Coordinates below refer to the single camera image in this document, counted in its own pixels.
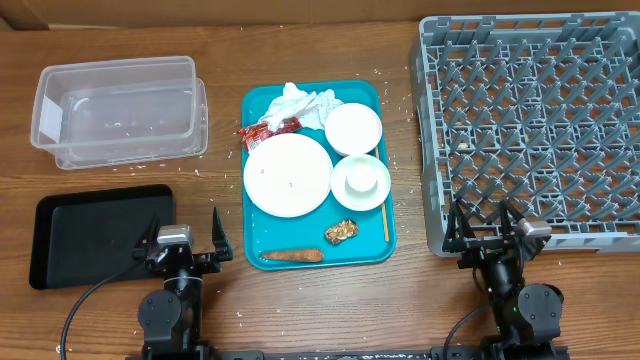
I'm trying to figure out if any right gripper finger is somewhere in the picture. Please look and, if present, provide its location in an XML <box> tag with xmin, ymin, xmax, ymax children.
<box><xmin>499</xmin><ymin>199</ymin><xmax>525</xmax><ymax>239</ymax></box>
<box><xmin>442</xmin><ymin>201</ymin><xmax>476</xmax><ymax>253</ymax></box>

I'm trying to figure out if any grey dishwasher rack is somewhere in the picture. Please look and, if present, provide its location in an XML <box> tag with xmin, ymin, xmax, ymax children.
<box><xmin>409</xmin><ymin>12</ymin><xmax>639</xmax><ymax>254</ymax></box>

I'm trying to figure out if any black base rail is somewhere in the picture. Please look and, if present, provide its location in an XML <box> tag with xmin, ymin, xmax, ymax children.
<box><xmin>124</xmin><ymin>344</ymin><xmax>571</xmax><ymax>360</ymax></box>

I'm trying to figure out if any white tissue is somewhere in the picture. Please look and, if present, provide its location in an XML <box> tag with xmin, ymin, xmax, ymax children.
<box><xmin>295</xmin><ymin>89</ymin><xmax>343</xmax><ymax>130</ymax></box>
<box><xmin>258</xmin><ymin>82</ymin><xmax>317</xmax><ymax>131</ymax></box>

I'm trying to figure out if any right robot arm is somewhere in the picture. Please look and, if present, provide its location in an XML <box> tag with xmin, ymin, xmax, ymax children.
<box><xmin>432</xmin><ymin>200</ymin><xmax>569</xmax><ymax>360</ymax></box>

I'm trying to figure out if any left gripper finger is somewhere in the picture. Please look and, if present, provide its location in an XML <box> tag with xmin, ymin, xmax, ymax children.
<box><xmin>132</xmin><ymin>215</ymin><xmax>160</xmax><ymax>259</ymax></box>
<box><xmin>211</xmin><ymin>208</ymin><xmax>233</xmax><ymax>262</ymax></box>

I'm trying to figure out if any red snack wrapper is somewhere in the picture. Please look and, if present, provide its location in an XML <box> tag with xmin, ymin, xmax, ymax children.
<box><xmin>238</xmin><ymin>117</ymin><xmax>302</xmax><ymax>152</ymax></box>

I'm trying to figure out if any golden brown food scrap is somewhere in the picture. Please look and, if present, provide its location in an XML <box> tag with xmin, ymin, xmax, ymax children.
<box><xmin>324</xmin><ymin>219</ymin><xmax>359</xmax><ymax>245</ymax></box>

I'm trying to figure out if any black plastic tray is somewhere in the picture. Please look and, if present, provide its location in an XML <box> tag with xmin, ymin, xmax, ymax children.
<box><xmin>29</xmin><ymin>184</ymin><xmax>175</xmax><ymax>290</ymax></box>

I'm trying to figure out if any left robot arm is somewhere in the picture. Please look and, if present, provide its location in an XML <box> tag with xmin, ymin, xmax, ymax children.
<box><xmin>132</xmin><ymin>211</ymin><xmax>233</xmax><ymax>360</ymax></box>

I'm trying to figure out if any large white plate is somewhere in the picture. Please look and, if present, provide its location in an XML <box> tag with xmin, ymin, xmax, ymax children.
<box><xmin>243</xmin><ymin>133</ymin><xmax>333</xmax><ymax>218</ymax></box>

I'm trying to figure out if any white bowl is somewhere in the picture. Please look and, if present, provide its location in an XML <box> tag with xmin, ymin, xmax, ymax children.
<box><xmin>324</xmin><ymin>103</ymin><xmax>382</xmax><ymax>156</ymax></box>

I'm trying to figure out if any teal serving tray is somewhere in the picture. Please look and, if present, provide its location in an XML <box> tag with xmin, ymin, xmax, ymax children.
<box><xmin>241</xmin><ymin>79</ymin><xmax>398</xmax><ymax>272</ymax></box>

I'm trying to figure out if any small white cup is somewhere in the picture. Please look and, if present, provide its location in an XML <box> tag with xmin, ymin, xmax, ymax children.
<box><xmin>346</xmin><ymin>164</ymin><xmax>377</xmax><ymax>193</ymax></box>

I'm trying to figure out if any wooden chopstick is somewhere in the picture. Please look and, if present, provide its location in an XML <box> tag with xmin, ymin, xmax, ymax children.
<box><xmin>375</xmin><ymin>146</ymin><xmax>390</xmax><ymax>243</ymax></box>

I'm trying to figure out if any brown carrot stick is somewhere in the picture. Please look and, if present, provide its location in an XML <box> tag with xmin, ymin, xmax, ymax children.
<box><xmin>261</xmin><ymin>248</ymin><xmax>324</xmax><ymax>263</ymax></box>

